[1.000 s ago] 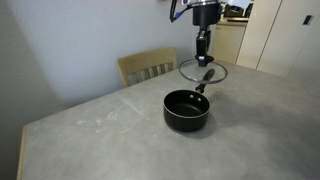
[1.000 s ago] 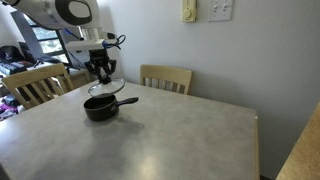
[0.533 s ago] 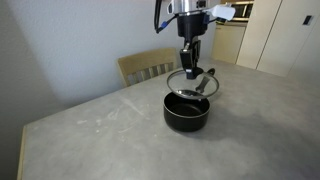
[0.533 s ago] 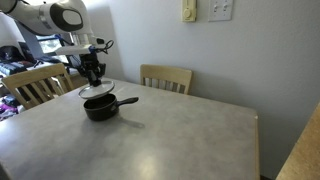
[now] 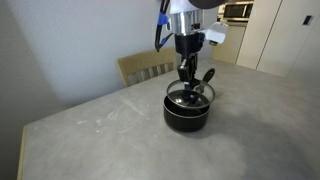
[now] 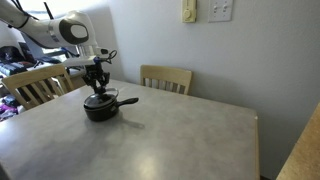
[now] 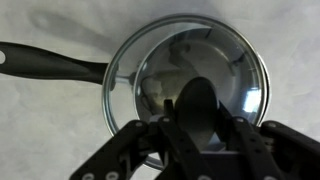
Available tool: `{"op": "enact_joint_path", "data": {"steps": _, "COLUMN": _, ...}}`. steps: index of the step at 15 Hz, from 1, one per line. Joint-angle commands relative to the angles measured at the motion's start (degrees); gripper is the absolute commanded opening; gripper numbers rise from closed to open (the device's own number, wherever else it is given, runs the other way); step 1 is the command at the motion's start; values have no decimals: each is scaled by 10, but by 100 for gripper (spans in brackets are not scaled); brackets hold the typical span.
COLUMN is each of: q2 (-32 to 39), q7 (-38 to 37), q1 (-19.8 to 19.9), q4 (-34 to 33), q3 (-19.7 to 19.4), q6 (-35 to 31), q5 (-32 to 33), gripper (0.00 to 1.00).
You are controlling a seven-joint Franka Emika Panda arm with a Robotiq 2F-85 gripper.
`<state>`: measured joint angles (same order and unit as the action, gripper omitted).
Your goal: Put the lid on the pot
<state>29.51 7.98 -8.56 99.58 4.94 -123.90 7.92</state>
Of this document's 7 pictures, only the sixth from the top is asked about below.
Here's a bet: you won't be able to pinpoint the cream wall thermostat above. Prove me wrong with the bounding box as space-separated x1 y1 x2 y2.
181 0 198 24

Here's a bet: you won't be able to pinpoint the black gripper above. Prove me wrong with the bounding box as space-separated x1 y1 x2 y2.
82 61 111 95

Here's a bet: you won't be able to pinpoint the black bag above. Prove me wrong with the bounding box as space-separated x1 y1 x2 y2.
0 45 26 64

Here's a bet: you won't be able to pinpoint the dark striped flat object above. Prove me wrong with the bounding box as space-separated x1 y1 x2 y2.
0 61 28 79

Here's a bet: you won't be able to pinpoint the purple cloth pile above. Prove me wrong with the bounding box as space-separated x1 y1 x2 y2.
0 95 21 122

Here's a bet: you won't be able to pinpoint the white light switch plate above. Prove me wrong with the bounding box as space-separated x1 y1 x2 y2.
207 0 234 24

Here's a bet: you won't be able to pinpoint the black cable loop at wrist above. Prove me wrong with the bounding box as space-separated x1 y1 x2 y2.
99 49 118 65

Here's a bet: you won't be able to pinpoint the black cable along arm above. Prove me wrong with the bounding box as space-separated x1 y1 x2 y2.
9 0 40 22

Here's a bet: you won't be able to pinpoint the tan wooden countertop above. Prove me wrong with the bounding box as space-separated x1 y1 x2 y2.
275 102 320 180

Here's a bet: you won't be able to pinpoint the glass lid with black knob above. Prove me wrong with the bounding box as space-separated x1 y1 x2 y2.
83 87 120 105

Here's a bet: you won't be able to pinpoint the black saucepan with handle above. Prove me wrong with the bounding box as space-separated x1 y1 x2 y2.
83 96 140 123

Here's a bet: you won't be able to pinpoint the light wooden slat-back chair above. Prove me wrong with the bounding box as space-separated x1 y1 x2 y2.
0 63 75 111
139 64 194 96

